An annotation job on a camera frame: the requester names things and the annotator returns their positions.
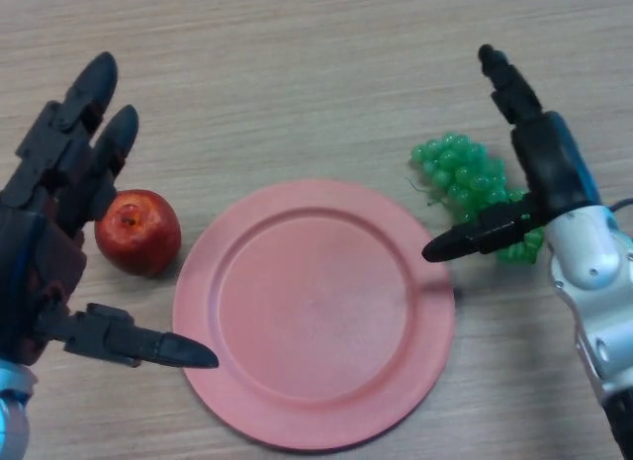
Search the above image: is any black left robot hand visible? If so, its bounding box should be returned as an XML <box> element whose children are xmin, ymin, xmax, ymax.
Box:
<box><xmin>0</xmin><ymin>51</ymin><xmax>220</xmax><ymax>370</ymax></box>

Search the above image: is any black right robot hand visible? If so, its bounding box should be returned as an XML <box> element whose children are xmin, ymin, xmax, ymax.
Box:
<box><xmin>420</xmin><ymin>44</ymin><xmax>603</xmax><ymax>264</ymax></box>

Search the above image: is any green grape bunch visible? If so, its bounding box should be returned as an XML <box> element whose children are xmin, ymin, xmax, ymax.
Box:
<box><xmin>406</xmin><ymin>131</ymin><xmax>545</xmax><ymax>266</ymax></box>

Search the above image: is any pink round plate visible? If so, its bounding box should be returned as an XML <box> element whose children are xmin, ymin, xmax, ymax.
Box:
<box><xmin>172</xmin><ymin>178</ymin><xmax>456</xmax><ymax>452</ymax></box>

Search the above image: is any red apple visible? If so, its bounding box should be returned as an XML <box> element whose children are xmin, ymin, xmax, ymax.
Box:
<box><xmin>94</xmin><ymin>188</ymin><xmax>182</xmax><ymax>278</ymax></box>

